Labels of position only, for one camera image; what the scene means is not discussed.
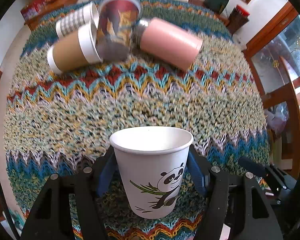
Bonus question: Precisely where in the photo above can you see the brown sleeve paper cup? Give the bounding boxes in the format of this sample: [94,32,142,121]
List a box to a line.
[47,22,103,75]

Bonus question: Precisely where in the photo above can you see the small wooden drawer cabinet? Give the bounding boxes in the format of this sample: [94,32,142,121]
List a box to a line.
[24,0,77,31]

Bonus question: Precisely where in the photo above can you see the dark green speaker box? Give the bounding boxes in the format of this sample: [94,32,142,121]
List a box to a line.
[203,0,229,14]

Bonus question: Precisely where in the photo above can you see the white checked paper cup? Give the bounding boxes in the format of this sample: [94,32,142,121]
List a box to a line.
[56,2,99,38]

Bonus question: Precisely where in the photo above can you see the pink thermos bottle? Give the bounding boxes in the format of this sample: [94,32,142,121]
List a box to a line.
[133,17,203,72]

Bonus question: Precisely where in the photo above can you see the colourful zigzag knitted cloth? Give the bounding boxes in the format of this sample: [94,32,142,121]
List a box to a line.
[4,0,270,239]

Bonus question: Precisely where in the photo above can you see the white panda paper cup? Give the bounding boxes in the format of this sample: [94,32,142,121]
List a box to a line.
[109,126,193,219]

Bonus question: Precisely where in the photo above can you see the red tin box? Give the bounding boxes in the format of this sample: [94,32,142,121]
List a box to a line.
[20,0,45,21]

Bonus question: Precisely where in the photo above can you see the dark bin with red lid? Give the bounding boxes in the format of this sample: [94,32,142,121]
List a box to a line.
[227,5,250,35]

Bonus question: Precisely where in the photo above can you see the red patterned plastic cup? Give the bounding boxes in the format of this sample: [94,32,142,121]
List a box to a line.
[96,0,142,61]

